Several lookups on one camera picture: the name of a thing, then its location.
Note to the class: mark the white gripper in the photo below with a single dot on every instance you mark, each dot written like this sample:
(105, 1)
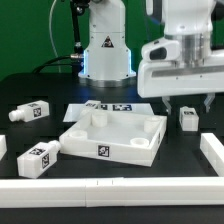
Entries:
(164, 79)

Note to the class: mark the white square table top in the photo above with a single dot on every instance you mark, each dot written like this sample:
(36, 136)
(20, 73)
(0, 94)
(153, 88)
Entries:
(115, 136)

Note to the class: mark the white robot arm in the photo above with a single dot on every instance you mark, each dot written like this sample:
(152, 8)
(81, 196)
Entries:
(182, 62)

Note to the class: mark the white right obstacle bar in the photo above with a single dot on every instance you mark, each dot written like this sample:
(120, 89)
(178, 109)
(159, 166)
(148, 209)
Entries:
(213, 150)

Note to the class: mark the white obstacle bar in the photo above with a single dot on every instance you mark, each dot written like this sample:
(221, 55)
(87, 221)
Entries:
(99, 192)
(3, 147)
(213, 150)

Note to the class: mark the white front obstacle bar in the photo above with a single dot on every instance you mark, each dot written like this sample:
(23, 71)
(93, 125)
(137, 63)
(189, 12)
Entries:
(99, 192)

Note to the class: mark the white marker sheet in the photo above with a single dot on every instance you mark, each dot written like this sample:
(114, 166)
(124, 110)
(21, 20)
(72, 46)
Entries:
(73, 111)

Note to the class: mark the white left obstacle bar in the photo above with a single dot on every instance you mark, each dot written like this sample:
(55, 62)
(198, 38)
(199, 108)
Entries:
(3, 147)

